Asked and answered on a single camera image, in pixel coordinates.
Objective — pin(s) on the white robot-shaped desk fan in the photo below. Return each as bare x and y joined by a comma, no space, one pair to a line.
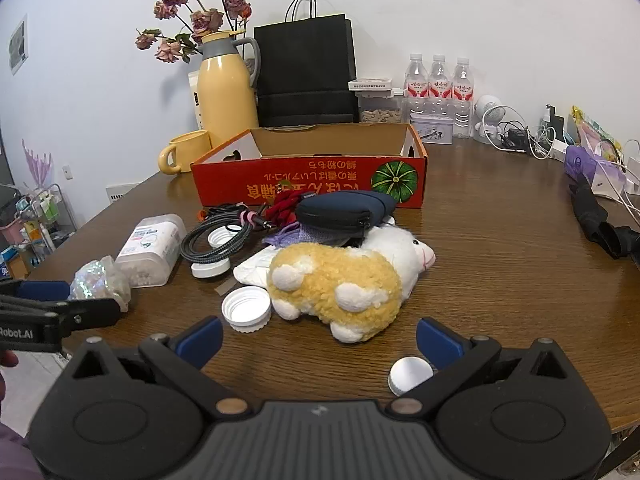
487,117

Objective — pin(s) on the clear seed container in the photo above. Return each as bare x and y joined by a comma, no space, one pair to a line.
380,112

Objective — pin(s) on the white charging box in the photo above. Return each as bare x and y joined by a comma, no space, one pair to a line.
625,175

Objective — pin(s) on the black paper bag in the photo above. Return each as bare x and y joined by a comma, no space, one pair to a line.
305,70

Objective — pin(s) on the purple wall decoration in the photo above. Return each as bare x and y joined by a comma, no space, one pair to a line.
37,165

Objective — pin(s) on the black power adapter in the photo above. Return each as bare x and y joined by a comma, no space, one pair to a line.
515,139

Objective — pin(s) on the iridescent glitter bag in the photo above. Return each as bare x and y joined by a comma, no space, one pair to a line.
97,280

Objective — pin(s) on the white power adapter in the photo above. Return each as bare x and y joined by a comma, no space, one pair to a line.
560,149

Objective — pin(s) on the black stand device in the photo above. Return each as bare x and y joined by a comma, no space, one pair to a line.
555,120

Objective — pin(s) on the flat white box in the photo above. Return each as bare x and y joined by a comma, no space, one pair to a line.
370,85

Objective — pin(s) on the wall outlet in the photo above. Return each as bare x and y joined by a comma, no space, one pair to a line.
69,172

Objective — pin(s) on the purple knitted cloth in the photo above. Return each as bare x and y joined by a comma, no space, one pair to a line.
290,236

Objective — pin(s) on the purple bag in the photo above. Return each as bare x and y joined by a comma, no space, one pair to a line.
585,165

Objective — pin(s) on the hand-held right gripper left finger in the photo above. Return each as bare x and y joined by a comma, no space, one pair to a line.
205,340

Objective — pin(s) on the yellow mug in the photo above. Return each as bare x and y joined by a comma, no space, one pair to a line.
187,152

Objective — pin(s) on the white wall vent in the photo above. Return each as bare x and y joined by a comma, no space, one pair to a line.
120,193

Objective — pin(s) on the colourful snack packet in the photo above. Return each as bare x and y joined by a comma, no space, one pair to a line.
595,130

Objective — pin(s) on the yellow plush sheep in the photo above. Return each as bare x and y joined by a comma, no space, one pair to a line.
330,280

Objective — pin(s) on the wall picture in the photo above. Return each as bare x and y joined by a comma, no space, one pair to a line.
17,45

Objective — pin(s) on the large white lid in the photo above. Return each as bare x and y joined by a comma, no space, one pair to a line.
246,310

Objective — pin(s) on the dried rose bouquet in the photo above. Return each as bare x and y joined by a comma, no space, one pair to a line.
202,20

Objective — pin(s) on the red cardboard box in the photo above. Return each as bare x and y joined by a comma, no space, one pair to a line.
310,180

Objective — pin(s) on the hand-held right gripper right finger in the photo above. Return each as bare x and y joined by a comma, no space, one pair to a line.
435,342

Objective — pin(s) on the yellow thermos jug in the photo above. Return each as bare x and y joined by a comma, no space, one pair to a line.
225,100

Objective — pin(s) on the storage cart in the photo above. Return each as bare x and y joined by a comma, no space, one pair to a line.
30,230

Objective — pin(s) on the navy zip pouch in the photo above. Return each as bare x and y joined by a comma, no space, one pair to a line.
340,210

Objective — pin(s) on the white tissue packet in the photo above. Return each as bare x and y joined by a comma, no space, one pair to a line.
252,267

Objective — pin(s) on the pale tin box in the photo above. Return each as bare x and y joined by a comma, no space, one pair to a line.
432,130

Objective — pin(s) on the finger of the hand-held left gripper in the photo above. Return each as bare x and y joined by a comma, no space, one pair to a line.
45,291
90,312

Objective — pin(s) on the person's left hand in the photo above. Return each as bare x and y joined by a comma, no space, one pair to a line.
7,359

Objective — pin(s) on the black folded umbrella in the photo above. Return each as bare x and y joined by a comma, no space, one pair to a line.
595,220

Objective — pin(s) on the red artificial rose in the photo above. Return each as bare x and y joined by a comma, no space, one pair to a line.
282,207

